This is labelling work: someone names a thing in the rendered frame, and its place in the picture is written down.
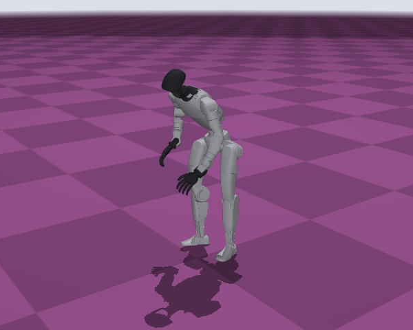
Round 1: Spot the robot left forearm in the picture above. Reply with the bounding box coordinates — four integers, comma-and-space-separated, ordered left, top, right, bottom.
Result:
197, 135, 221, 173

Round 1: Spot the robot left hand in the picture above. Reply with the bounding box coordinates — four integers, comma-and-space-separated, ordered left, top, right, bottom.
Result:
176, 168, 207, 196

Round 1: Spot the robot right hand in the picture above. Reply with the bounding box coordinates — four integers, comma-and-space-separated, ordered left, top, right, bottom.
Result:
159, 138, 179, 167

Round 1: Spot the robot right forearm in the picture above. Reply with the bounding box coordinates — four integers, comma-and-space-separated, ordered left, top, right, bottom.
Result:
171, 108, 184, 146

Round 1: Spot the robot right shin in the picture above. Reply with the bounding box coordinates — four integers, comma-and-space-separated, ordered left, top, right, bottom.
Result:
191, 192, 209, 238

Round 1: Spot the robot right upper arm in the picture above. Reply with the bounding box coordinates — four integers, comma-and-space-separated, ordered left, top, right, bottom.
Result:
168, 92, 186, 117

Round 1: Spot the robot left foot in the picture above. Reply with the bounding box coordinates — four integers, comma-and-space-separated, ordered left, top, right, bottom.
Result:
215, 244, 237, 262

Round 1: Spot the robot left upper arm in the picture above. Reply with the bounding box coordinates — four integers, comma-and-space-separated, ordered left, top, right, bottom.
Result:
200, 96, 224, 144

